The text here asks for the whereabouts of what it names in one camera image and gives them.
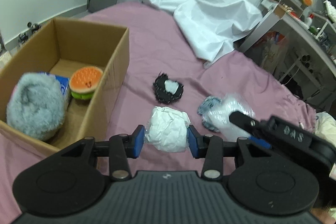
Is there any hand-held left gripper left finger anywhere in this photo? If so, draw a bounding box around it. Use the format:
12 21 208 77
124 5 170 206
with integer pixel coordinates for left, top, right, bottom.
60 124 146 181

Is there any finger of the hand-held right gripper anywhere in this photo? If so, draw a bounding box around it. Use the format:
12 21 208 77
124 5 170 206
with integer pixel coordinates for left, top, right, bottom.
228 110 271 136
248 135 272 149

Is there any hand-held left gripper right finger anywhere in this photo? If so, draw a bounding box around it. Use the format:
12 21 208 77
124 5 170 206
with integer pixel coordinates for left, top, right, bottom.
187 124 266 180

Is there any clear bag with blue cloth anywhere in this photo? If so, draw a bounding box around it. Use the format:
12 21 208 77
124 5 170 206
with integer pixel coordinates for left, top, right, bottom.
197 92 257 142

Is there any white wad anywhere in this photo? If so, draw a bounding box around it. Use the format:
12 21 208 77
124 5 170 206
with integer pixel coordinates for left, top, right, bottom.
143 106 191 153

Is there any watermelon slice plush toy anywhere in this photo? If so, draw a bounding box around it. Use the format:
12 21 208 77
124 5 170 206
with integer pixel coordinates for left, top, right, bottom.
69 66 104 101

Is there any brown cardboard box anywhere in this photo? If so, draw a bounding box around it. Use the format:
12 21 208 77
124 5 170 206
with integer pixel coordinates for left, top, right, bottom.
0 17 131 158

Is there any blue tissue pack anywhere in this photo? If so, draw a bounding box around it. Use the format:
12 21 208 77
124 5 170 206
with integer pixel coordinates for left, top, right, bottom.
39 71 71 109

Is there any grey plush with pink heart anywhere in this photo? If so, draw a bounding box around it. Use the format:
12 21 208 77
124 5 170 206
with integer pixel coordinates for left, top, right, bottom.
5 72 66 141

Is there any cream cloth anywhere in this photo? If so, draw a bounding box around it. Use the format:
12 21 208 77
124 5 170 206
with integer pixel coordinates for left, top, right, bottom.
315 111 336 141

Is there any black fuzzy heart pad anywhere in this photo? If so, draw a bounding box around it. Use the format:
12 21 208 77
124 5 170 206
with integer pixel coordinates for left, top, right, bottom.
152 71 184 105

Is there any beige paper bag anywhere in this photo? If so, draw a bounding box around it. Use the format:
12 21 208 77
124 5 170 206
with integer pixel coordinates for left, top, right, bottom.
260 31 289 75

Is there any pink bedsheet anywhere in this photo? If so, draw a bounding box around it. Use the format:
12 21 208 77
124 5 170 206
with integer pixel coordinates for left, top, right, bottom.
0 1 324 217

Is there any white desk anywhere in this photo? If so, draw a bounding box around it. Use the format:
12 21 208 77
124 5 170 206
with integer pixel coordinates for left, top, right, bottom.
237 1 336 109

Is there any white cloth cover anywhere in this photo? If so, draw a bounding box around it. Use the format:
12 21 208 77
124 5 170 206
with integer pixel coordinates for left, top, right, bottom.
117 0 263 67

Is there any white keyboard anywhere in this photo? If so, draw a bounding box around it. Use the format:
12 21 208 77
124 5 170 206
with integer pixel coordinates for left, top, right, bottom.
323 0 336 23

